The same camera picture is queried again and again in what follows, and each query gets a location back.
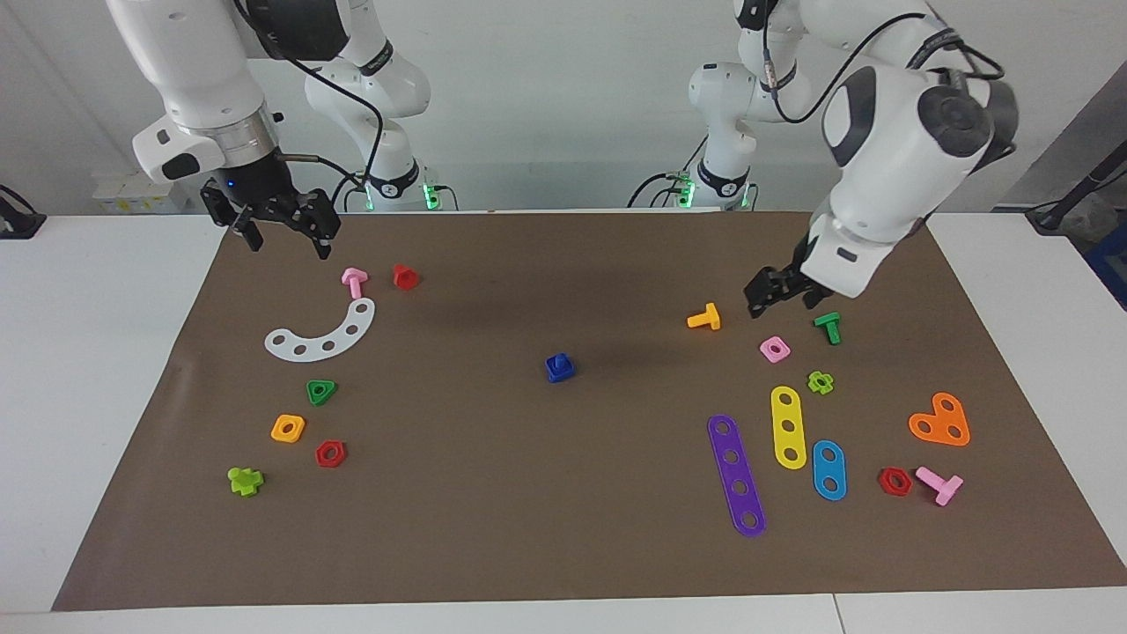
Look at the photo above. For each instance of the purple four-hole plastic strip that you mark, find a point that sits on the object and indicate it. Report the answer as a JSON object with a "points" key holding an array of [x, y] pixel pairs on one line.
{"points": [[735, 473]]}

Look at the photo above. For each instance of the brown table mat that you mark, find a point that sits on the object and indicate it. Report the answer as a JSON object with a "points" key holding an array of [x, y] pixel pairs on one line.
{"points": [[563, 493]]}

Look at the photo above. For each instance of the black stand pole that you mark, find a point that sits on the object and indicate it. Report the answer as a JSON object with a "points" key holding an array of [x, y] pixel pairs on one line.
{"points": [[1087, 185]]}

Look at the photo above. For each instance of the red hexagon plastic nut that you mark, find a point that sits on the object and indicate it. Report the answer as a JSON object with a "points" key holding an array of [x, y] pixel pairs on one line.
{"points": [[883, 482], [320, 454]]}

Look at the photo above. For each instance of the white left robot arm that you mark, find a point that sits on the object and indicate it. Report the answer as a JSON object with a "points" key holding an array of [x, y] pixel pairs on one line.
{"points": [[889, 158]]}

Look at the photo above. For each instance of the white box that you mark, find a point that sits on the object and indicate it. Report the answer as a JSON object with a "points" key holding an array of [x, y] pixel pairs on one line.
{"points": [[132, 195]]}

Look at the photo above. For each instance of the pink plastic screw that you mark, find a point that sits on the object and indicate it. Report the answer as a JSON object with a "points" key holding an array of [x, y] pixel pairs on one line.
{"points": [[355, 280], [946, 486]]}

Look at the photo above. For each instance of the white curved perforated strip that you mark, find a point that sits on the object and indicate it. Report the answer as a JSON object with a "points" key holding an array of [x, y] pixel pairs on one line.
{"points": [[340, 338]]}

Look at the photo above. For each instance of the orange plastic screw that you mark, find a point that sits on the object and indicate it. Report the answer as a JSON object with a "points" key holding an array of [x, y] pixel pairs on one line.
{"points": [[709, 319]]}

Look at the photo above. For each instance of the lime cross plastic nut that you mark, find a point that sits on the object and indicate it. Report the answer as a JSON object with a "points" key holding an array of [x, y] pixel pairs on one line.
{"points": [[813, 380]]}

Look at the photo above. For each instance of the blue two-hole plastic strip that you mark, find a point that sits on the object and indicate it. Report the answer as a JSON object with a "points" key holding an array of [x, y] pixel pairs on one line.
{"points": [[828, 470]]}

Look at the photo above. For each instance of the green plastic screw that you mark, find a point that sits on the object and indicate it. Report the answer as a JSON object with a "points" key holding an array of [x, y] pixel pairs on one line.
{"points": [[830, 328]]}

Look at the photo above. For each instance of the red plastic screw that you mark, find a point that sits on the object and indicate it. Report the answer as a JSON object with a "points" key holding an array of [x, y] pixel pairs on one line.
{"points": [[405, 278]]}

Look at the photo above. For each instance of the blue crate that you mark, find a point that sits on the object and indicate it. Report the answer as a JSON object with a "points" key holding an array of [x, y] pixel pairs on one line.
{"points": [[1111, 264]]}

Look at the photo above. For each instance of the orange heart-shaped plastic plate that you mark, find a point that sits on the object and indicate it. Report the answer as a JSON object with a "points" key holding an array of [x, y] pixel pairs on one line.
{"points": [[940, 423]]}

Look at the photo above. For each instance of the blue square plastic nut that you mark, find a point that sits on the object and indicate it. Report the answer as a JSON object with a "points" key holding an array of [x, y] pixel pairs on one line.
{"points": [[568, 377]]}

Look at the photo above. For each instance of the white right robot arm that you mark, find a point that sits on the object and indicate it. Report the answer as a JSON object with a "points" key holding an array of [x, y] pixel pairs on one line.
{"points": [[194, 70]]}

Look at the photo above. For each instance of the orange square plastic nut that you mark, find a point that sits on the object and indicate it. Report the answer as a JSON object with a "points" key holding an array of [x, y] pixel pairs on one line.
{"points": [[276, 433]]}

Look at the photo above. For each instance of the lime cross-head plastic screw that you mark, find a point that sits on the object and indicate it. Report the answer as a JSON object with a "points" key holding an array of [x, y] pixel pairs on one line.
{"points": [[244, 482]]}

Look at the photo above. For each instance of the blue triangle-head plastic screw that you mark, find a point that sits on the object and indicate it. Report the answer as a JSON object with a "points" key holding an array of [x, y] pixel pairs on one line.
{"points": [[560, 362]]}

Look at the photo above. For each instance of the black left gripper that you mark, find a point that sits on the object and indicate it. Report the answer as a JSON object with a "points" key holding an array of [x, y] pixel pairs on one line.
{"points": [[784, 282]]}

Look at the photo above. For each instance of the black device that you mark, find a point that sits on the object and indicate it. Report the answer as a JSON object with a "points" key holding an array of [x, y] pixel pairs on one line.
{"points": [[19, 222]]}

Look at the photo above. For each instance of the pink square plastic nut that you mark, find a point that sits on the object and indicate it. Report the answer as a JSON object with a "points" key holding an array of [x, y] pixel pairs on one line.
{"points": [[764, 349]]}

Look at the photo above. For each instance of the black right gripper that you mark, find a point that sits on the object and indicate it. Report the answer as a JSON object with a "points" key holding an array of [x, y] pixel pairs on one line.
{"points": [[260, 194]]}

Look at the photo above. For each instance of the yellow three-hole plastic strip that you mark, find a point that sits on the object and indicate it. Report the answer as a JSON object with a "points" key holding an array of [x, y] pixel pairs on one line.
{"points": [[786, 414]]}

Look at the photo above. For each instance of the green triangle plastic nut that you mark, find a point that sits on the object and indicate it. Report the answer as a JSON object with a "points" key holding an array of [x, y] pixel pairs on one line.
{"points": [[310, 385]]}

